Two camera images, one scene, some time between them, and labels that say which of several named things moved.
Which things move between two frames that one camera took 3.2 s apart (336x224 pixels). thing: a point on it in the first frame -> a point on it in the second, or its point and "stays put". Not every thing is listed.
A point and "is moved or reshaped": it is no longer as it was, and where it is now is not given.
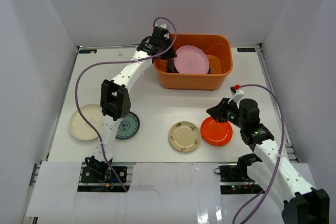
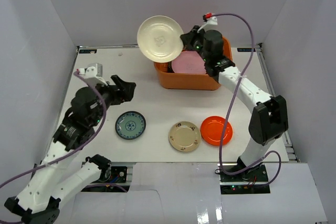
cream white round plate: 80,128 is moved or reshaped
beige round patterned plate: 184,136 stays put
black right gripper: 218,112 -> 187,41
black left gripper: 165,51 -> 118,94
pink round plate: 191,60 stays put
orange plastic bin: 219,51 stays put
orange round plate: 216,133 stays put
